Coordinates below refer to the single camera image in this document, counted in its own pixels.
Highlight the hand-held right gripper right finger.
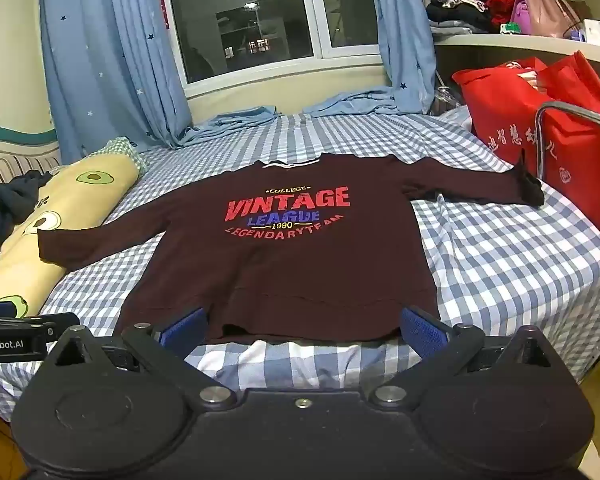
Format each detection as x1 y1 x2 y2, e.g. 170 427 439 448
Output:
372 305 554 404

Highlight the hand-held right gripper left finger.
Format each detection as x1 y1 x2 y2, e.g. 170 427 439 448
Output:
42 306 236 406

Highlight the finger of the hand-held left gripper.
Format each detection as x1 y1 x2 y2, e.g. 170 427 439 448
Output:
29 312 81 341

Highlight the maroon printed sweatshirt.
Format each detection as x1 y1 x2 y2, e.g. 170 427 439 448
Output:
36 152 546 345

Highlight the dark folded clothes pile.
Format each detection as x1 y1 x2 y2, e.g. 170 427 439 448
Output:
426 0 494 37

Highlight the blue checked bed sheet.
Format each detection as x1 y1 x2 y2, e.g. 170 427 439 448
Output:
0 110 600 411

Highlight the dark navy cloth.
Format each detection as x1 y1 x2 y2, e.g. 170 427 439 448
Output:
0 170 54 274

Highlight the yellow avocado print pillow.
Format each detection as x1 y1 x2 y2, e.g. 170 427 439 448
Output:
0 136 149 319

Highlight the striped green-edged headboard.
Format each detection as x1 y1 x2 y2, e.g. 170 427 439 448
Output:
0 125 64 187

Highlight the clear plastic bag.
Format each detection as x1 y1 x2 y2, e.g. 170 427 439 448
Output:
431 84 463 117

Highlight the red tote bag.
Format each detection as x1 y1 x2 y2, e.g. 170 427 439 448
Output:
452 51 600 233

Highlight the wide blue star curtain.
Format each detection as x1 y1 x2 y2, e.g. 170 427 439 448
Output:
39 0 282 149

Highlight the narrow blue star curtain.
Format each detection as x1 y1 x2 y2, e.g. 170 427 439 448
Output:
302 0 436 117

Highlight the white curved shelf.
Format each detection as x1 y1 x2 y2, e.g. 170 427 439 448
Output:
431 31 600 67

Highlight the white framed window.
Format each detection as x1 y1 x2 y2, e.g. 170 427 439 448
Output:
162 0 387 99

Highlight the purple handbag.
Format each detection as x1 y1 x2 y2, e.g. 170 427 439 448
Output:
509 0 534 32

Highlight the pink handbag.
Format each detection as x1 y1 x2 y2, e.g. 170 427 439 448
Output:
522 0 582 39

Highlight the metal tube frame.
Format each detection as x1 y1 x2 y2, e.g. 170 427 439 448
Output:
532 101 600 242

